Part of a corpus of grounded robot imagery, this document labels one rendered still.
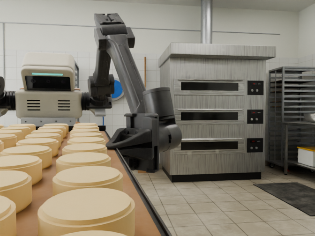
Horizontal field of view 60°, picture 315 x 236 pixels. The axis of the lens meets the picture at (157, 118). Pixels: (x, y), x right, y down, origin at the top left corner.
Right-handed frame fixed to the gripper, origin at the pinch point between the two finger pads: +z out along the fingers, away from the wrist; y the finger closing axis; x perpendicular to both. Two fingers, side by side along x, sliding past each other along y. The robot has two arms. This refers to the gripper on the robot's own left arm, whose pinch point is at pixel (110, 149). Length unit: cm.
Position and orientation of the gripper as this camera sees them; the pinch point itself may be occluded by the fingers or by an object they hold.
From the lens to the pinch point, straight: 41.8
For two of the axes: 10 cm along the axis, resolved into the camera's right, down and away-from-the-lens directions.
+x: -8.7, -0.1, 5.0
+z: -5.0, 0.5, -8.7
